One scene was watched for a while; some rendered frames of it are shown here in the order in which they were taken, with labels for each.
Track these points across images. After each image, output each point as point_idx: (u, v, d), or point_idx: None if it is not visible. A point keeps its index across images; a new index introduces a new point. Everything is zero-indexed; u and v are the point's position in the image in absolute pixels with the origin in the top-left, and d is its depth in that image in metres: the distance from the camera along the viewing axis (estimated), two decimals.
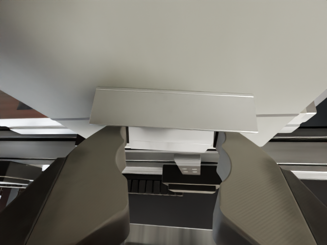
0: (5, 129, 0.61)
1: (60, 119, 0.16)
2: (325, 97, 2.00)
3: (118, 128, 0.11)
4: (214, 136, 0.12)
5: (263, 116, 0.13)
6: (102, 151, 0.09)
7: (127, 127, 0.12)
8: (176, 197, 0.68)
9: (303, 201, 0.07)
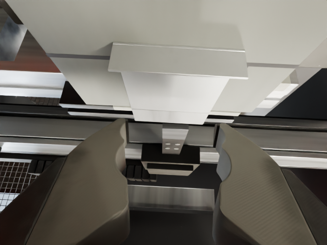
0: None
1: (58, 55, 0.14)
2: None
3: (118, 128, 0.11)
4: (214, 136, 0.12)
5: (268, 66, 0.14)
6: (102, 151, 0.09)
7: (127, 127, 0.12)
8: (148, 184, 0.68)
9: (303, 201, 0.07)
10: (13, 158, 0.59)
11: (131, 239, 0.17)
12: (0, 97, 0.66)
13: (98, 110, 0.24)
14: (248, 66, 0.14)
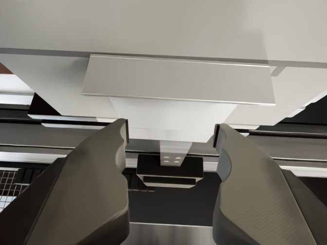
0: None
1: (1, 50, 0.09)
2: None
3: (118, 128, 0.11)
4: (214, 136, 0.12)
5: (316, 66, 0.09)
6: (102, 151, 0.09)
7: (127, 127, 0.12)
8: (146, 193, 0.63)
9: (303, 201, 0.07)
10: None
11: None
12: None
13: (80, 121, 0.19)
14: (286, 66, 0.10)
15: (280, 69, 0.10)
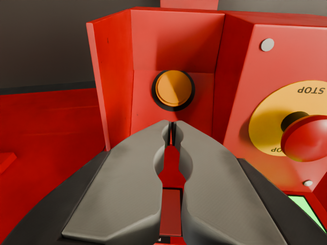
0: None
1: None
2: None
3: (160, 130, 0.11)
4: (172, 134, 0.12)
5: None
6: (143, 151, 0.09)
7: (170, 130, 0.11)
8: None
9: (260, 186, 0.07)
10: None
11: None
12: None
13: None
14: None
15: None
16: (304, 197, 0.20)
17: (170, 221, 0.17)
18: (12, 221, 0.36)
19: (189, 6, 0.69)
